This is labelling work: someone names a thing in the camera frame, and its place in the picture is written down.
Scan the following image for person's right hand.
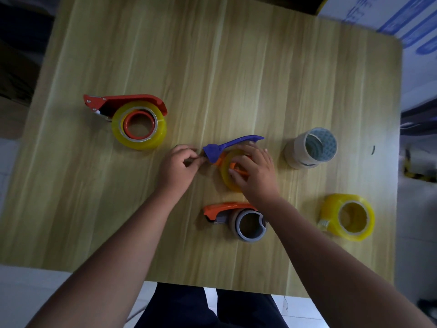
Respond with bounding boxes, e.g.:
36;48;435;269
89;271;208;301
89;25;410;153
228;141;281;207

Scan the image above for person's left hand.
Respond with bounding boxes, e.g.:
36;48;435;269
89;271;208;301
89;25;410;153
158;144;207;202

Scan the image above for small yellow tape roll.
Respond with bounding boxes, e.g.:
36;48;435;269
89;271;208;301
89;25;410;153
220;149;253;193

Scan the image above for blue tape dispenser orange core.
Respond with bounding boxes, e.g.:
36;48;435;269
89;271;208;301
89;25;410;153
202;135;265;176

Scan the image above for person's right forearm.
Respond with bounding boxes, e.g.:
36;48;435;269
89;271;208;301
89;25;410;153
254;197;437;328

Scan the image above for person's left forearm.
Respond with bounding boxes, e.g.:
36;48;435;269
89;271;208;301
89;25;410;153
25;186;185;328

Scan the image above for tall clear tape roll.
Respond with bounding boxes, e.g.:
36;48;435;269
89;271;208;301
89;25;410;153
283;127;338;170

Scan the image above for orange tape dispenser grey core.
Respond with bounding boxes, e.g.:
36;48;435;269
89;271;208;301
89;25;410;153
203;202;267;243

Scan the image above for beige tape roll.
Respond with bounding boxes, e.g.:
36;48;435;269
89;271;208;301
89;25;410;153
228;209;255;240

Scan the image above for large yellow tape roll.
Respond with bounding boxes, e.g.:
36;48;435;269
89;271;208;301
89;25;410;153
112;100;167;151

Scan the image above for yellow tape roll loose end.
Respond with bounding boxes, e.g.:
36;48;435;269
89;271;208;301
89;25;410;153
318;193;376;242

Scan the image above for red tape dispenser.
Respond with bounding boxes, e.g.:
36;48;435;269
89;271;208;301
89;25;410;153
83;94;168;140

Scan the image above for person's dark trousers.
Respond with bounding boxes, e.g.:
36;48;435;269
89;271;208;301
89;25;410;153
134;283;289;328

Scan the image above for dark shelf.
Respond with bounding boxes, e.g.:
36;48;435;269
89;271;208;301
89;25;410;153
400;99;437;137

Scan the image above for white box blue print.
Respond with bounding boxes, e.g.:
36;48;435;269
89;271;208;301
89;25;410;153
316;0;437;111

